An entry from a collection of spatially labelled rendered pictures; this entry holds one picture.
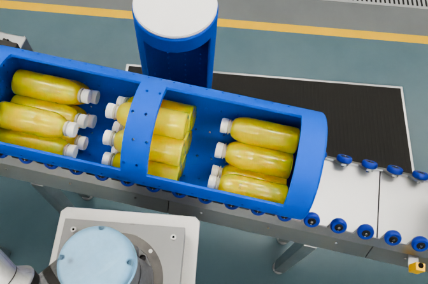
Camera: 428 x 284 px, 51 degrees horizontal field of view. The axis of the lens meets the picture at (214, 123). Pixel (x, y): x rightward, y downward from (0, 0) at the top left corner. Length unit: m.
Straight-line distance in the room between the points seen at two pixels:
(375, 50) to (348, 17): 0.28
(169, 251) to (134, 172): 0.24
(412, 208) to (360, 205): 0.15
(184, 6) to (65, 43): 1.39
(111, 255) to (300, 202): 0.51
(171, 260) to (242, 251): 1.27
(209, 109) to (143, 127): 0.28
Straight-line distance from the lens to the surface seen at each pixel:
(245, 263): 2.21
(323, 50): 2.79
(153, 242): 0.97
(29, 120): 1.21
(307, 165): 1.05
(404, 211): 1.43
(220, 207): 1.29
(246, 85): 2.38
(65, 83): 1.25
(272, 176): 1.22
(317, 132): 1.08
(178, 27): 1.44
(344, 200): 1.37
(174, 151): 1.11
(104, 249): 0.75
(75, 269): 0.75
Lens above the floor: 2.17
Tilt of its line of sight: 63 degrees down
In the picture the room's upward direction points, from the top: 6 degrees clockwise
